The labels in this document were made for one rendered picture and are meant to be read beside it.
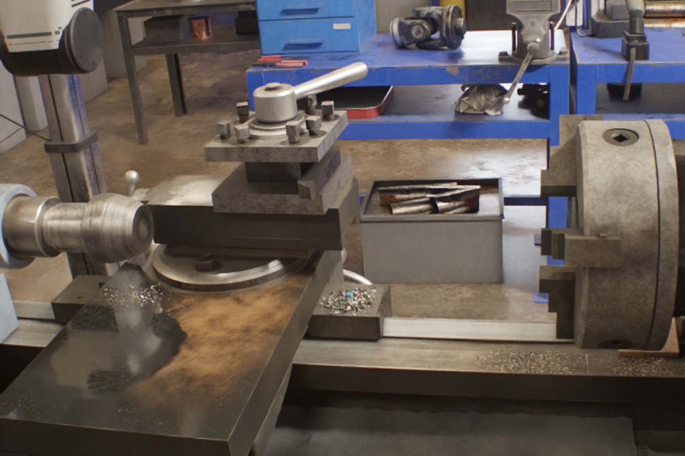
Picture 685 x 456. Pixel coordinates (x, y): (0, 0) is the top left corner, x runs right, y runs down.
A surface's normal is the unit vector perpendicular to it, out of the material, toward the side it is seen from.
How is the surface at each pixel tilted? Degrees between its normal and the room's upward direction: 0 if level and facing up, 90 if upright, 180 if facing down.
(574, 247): 71
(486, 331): 45
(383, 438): 10
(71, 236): 82
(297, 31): 90
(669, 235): 65
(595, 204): 51
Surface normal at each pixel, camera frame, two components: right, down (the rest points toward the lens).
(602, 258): -0.21, 0.09
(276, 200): -0.22, 0.41
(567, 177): -0.18, -0.42
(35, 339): -0.07, -0.91
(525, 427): 0.05, -0.76
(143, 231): 0.98, 0.01
